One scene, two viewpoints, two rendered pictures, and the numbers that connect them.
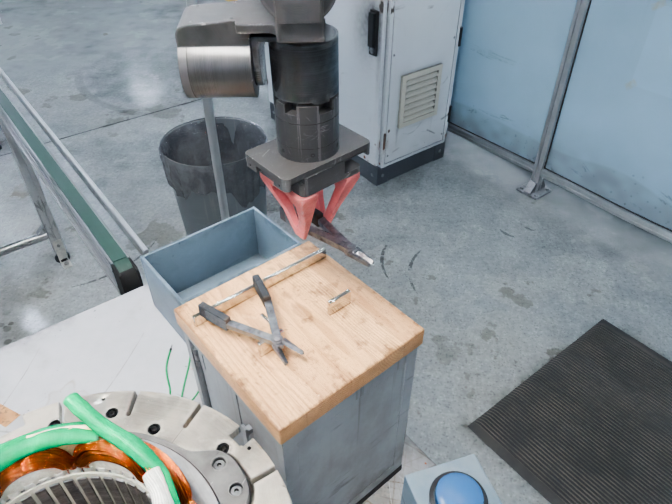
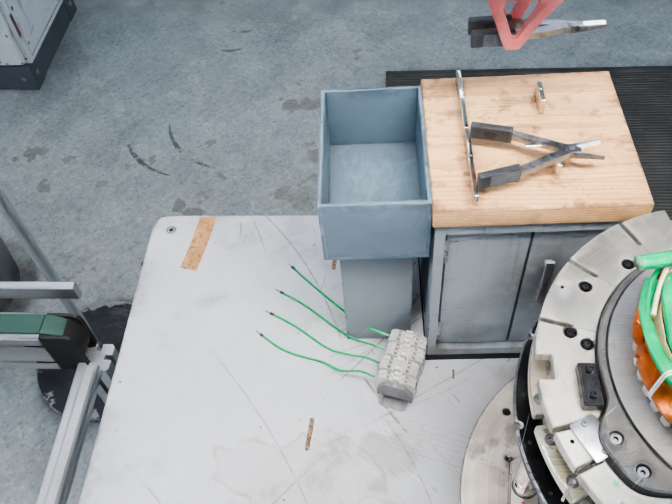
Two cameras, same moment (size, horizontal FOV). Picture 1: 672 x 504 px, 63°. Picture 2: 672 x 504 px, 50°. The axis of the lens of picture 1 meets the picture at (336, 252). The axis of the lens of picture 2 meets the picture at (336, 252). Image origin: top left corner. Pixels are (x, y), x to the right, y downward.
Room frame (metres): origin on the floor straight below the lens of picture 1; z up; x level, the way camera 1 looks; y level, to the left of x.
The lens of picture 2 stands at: (0.19, 0.54, 1.57)
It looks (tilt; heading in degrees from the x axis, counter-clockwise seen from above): 52 degrees down; 316
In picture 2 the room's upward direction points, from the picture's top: 6 degrees counter-clockwise
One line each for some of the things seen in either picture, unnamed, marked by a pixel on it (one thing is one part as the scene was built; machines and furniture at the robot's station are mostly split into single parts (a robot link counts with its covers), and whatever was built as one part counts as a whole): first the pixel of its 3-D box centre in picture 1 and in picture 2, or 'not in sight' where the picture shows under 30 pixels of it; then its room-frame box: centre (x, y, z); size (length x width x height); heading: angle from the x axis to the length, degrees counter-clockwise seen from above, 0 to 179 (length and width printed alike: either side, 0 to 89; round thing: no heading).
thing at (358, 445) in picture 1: (301, 404); (508, 234); (0.41, 0.04, 0.91); 0.19 x 0.19 x 0.26; 40
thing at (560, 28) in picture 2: (328, 239); (545, 31); (0.43, 0.01, 1.16); 0.06 x 0.01 x 0.01; 52
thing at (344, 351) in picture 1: (297, 326); (525, 144); (0.41, 0.04, 1.05); 0.20 x 0.19 x 0.02; 40
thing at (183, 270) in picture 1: (235, 328); (375, 231); (0.53, 0.14, 0.92); 0.17 x 0.11 x 0.28; 130
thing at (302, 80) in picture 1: (297, 62); not in sight; (0.45, 0.03, 1.33); 0.07 x 0.06 x 0.07; 91
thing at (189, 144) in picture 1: (219, 181); not in sight; (1.77, 0.44, 0.39); 0.39 x 0.39 x 0.35
